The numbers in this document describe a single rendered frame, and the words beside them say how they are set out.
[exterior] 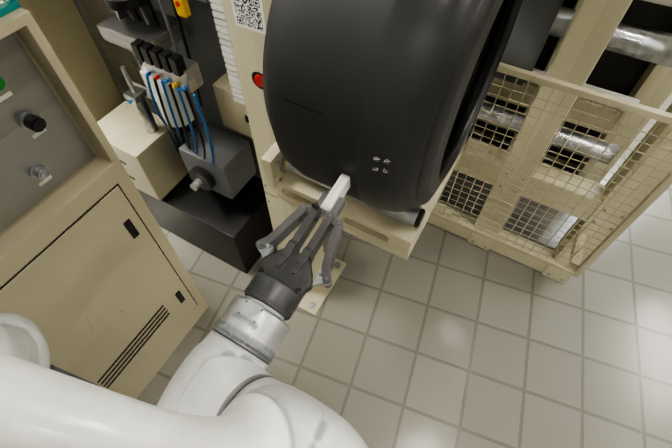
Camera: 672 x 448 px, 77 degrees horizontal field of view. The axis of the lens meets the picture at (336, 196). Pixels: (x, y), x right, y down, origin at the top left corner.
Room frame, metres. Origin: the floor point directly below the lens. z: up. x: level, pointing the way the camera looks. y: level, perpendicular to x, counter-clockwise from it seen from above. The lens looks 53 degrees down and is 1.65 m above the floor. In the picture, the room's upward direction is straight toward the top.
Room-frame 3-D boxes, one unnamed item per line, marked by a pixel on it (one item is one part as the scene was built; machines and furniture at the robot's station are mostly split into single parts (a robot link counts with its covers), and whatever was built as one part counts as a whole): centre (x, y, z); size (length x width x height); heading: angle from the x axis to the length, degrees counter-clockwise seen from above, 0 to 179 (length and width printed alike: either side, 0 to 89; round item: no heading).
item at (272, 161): (0.80, 0.06, 0.90); 0.40 x 0.03 x 0.10; 151
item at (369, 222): (0.59, -0.03, 0.84); 0.36 x 0.09 x 0.06; 61
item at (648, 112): (0.89, -0.46, 0.65); 0.90 x 0.02 x 0.70; 61
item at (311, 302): (0.82, 0.14, 0.01); 0.27 x 0.27 x 0.02; 61
